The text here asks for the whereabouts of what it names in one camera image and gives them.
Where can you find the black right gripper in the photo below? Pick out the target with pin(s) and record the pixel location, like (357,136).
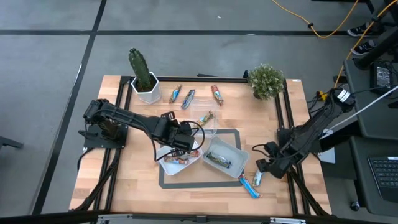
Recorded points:
(278,169)

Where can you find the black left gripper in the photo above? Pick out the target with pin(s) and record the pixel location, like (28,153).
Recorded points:
(177,138)

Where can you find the white and green granola bar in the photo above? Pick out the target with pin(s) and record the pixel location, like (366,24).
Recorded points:
(257,179)

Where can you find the reddish brown granola bar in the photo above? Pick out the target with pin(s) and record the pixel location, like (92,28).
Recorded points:
(193,153)

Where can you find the blue and red granola bar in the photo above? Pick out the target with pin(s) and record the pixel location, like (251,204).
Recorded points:
(219,160)

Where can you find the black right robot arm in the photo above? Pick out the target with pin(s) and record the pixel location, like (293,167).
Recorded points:
(311,133)

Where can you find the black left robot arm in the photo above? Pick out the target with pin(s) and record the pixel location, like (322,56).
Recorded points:
(130,119)

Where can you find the long bright blue granola bar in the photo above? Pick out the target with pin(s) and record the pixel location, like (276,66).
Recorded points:
(249,187)

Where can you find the brown multicolour granola bar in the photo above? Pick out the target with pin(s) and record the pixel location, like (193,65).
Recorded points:
(178,160)

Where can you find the dark blue granola bar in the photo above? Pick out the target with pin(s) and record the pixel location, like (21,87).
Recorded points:
(187,99)

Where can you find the brown and blue granola bar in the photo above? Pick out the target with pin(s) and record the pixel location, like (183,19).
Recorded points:
(175,93)

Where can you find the light grey plastic bin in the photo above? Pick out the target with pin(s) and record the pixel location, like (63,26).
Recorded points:
(236,155)

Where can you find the white plastic bin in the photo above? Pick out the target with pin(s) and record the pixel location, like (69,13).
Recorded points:
(174,169)

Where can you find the clear plastic container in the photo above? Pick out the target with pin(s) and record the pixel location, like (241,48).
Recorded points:
(196,105)

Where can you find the white hexagonal plant pot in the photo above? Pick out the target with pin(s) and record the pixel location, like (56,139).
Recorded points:
(152,95)

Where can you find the black tape rectangle outline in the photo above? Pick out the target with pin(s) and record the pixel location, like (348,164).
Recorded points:
(192,184)

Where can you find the white paper sheet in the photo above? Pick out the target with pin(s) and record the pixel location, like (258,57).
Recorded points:
(328,157)

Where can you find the tall green cactus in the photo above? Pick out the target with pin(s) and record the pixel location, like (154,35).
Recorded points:
(140,68)

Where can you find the bushy green potted plant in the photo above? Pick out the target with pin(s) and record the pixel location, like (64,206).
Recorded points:
(265,81)

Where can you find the dark grey desk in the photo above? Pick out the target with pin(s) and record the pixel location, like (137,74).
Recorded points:
(382,124)
(360,186)

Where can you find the black chair caster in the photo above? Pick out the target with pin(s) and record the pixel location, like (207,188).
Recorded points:
(355,206)

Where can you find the black laptop keyboard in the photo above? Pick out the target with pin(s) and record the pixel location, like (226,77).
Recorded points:
(385,174)

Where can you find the black crossbar with silver brackets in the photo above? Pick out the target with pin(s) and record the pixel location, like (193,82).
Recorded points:
(62,217)

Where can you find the black power brick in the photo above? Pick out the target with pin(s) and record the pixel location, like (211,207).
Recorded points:
(383,76)

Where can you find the person's shoe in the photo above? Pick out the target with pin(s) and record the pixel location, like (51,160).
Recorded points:
(363,47)
(359,30)

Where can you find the dark chair leg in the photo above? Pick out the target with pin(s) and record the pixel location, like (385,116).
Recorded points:
(9,142)

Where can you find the black desk leg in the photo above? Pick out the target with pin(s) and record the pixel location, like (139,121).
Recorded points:
(379,46)

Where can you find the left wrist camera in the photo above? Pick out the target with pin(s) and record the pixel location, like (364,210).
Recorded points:
(186,127)

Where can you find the black aluminium rig frame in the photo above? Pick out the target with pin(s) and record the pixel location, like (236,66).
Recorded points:
(186,78)

